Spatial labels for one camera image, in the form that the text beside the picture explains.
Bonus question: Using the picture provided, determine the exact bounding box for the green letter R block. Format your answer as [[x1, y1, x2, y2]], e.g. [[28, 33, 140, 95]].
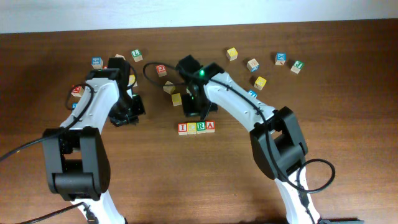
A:
[[196, 121, 206, 134]]

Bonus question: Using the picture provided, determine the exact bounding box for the yellow letter C block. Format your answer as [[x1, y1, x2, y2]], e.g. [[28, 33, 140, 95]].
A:
[[187, 123, 197, 134]]

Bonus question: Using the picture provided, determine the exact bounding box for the red letter A block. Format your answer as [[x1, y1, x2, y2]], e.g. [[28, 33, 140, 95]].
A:
[[205, 121, 215, 133]]

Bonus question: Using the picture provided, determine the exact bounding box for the red letter I block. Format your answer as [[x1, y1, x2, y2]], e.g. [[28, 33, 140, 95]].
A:
[[177, 123, 188, 135]]

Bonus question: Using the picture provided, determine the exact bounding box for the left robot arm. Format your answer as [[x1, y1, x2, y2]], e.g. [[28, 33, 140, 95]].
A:
[[43, 57, 145, 223]]

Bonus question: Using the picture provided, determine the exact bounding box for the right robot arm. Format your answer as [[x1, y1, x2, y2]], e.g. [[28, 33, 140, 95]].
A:
[[175, 55, 324, 223]]

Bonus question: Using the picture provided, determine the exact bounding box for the yellow letter S block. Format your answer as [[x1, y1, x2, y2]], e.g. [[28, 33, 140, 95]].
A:
[[171, 93, 182, 106]]

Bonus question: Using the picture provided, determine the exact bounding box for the yellow block upper left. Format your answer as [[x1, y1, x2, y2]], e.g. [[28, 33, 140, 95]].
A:
[[128, 74, 137, 88]]

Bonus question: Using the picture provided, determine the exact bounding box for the plain tilted wooden block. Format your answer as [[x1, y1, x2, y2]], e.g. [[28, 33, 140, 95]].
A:
[[163, 81, 176, 95]]

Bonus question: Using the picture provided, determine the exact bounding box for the red letter Q block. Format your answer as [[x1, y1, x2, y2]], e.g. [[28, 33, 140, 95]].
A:
[[155, 64, 167, 77]]

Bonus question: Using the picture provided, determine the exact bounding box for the red letter M block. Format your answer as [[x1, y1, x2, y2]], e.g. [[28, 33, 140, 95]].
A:
[[71, 86, 85, 98]]

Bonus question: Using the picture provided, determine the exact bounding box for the blue letter S block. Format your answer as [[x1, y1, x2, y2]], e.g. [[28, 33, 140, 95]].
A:
[[91, 57, 103, 69]]

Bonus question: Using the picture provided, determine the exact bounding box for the green letter L block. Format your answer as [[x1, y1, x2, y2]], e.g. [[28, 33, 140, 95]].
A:
[[131, 49, 143, 62]]

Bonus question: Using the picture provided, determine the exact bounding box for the blue letter L block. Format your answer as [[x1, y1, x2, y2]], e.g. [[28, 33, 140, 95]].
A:
[[248, 90, 257, 98]]

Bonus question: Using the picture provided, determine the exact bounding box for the yellow block top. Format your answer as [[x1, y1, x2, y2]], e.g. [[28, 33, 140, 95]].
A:
[[226, 47, 238, 61]]

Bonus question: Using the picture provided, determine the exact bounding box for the yellow block right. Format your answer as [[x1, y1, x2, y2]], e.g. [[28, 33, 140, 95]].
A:
[[254, 77, 267, 90]]

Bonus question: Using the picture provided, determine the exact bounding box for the wooden block blue D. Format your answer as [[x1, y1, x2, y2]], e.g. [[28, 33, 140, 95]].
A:
[[246, 58, 259, 72]]

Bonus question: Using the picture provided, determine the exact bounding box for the blue letter X block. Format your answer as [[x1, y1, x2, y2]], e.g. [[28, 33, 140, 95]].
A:
[[275, 52, 287, 65]]

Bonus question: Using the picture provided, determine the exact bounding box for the green letter J block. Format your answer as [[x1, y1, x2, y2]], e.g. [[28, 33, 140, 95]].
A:
[[290, 60, 304, 74]]

